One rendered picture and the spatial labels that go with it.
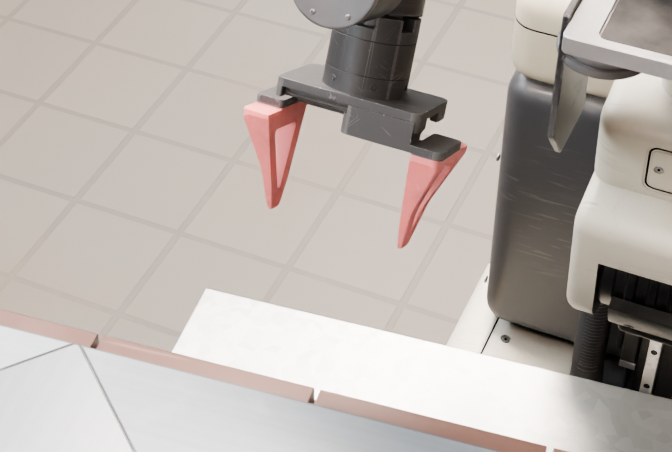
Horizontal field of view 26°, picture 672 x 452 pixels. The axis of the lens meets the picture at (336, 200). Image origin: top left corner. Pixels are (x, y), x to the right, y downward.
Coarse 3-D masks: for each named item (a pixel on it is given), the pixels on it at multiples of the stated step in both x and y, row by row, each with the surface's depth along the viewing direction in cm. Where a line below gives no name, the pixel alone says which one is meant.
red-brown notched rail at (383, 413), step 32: (0, 320) 116; (32, 320) 116; (128, 352) 113; (160, 352) 113; (256, 384) 111; (288, 384) 111; (384, 416) 109; (416, 416) 109; (512, 448) 107; (544, 448) 107
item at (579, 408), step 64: (192, 320) 136; (256, 320) 136; (320, 320) 136; (320, 384) 130; (384, 384) 130; (448, 384) 130; (512, 384) 130; (576, 384) 130; (576, 448) 125; (640, 448) 125
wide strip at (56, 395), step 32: (64, 352) 108; (0, 384) 106; (32, 384) 106; (64, 384) 106; (96, 384) 106; (0, 416) 104; (32, 416) 104; (64, 416) 104; (96, 416) 104; (0, 448) 102; (32, 448) 102; (64, 448) 102; (96, 448) 102; (128, 448) 102
